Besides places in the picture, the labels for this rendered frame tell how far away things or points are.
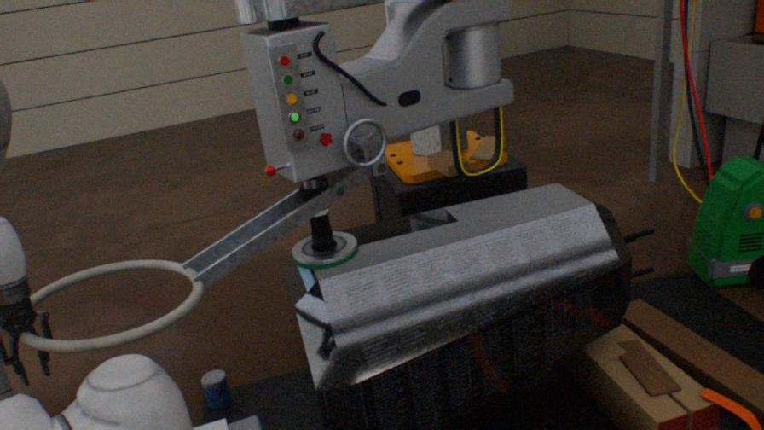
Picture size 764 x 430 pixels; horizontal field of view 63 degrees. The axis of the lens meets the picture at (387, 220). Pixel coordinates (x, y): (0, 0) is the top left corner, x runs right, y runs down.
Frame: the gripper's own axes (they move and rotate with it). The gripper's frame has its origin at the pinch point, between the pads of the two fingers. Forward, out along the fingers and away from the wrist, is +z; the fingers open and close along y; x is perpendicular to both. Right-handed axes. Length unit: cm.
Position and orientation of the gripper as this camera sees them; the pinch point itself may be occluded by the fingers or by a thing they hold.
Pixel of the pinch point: (33, 368)
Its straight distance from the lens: 189.3
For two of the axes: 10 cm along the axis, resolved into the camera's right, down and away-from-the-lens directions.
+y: 6.8, -3.1, 6.7
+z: 0.5, 9.2, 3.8
